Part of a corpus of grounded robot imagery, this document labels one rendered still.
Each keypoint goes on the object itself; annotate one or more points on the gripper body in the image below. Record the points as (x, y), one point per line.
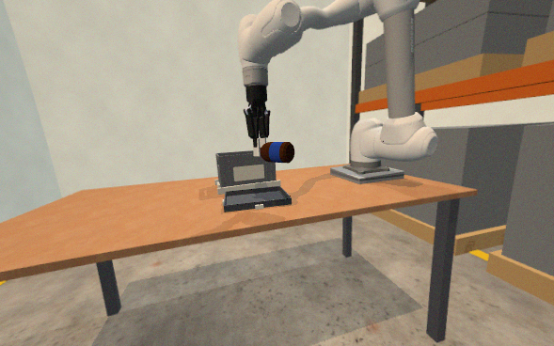
(255, 95)

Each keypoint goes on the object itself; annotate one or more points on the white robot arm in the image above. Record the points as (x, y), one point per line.
(403, 136)

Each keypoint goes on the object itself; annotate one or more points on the brown and blue bottle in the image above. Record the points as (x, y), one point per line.
(277, 152)

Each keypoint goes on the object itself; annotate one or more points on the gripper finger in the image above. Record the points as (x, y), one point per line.
(253, 128)
(264, 124)

